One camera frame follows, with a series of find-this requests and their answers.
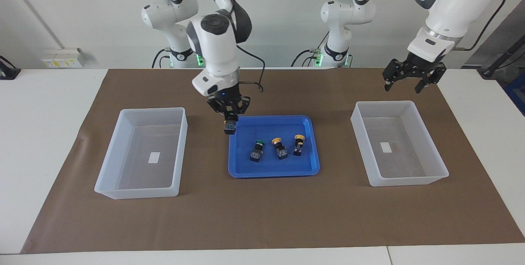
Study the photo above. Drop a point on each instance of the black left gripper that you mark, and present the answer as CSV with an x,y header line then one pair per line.
x,y
418,67

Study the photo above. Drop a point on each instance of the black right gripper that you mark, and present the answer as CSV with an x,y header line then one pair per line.
x,y
226,97

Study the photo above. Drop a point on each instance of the green push button switch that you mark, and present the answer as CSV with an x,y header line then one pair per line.
x,y
256,154
230,127

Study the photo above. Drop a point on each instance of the yellow push button switch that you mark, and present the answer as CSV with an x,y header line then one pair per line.
x,y
298,148
281,152

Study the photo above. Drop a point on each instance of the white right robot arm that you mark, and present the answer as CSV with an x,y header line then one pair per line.
x,y
213,47

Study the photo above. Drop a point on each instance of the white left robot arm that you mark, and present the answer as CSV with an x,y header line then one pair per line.
x,y
451,6

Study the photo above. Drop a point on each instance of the blue plastic tray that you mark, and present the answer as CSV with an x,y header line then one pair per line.
x,y
270,167

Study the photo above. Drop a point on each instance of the white paper label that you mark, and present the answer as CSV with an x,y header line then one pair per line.
x,y
154,157
385,147

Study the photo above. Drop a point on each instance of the black tripod pole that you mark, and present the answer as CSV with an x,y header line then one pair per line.
x,y
502,55

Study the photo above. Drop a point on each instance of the translucent white plastic box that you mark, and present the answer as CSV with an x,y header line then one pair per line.
x,y
402,166
143,174

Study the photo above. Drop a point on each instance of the blue storage bin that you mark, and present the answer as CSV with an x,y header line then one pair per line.
x,y
519,92

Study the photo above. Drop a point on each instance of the brown paper table mat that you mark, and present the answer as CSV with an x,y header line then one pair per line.
x,y
262,215

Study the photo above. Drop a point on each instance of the black desk stand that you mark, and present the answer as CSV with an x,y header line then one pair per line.
x,y
8,72

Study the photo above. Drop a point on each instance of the white wall socket box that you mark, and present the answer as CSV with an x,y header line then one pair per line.
x,y
65,58

